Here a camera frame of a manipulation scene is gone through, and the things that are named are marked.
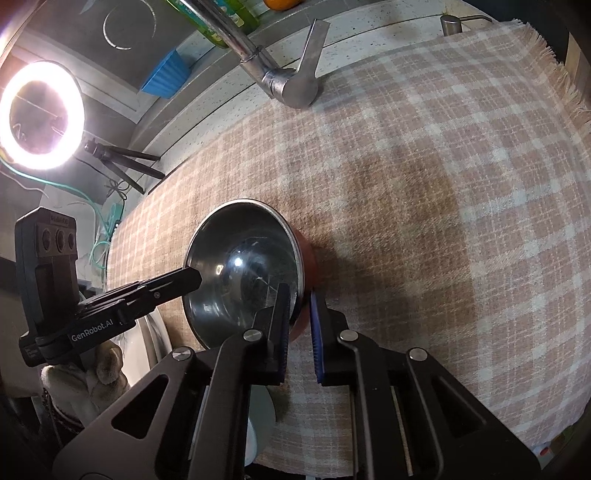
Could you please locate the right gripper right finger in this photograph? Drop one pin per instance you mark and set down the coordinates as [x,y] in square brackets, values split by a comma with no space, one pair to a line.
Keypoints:
[392,430]

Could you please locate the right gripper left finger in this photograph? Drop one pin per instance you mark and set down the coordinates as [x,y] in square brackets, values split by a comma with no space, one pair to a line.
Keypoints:
[257,356]

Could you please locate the light blue bowl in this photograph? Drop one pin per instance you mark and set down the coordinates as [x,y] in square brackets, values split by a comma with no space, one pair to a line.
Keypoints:
[262,419]

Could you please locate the small steel bowl red outside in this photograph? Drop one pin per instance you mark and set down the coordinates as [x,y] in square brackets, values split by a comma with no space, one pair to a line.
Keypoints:
[243,250]

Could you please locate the pink floral plate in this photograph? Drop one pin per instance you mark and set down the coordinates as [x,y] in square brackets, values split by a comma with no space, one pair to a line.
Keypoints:
[143,346]

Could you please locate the chrome kitchen faucet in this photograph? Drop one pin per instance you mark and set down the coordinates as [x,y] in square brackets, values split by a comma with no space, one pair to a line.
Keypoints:
[295,88]

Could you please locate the gloved left hand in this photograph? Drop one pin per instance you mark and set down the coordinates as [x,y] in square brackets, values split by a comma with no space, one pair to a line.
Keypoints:
[84,395]

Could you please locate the blue silicone cup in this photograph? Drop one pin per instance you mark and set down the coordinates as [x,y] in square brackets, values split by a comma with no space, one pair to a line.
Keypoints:
[168,76]

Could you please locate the green dish soap bottle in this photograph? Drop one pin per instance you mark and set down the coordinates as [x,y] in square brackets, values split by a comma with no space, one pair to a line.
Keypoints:
[221,22]

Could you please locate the orange fruit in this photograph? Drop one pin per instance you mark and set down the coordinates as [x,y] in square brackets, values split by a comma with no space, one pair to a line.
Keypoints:
[281,5]

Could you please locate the ring light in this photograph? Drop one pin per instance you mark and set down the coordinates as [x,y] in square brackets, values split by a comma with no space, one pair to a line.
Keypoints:
[42,116]

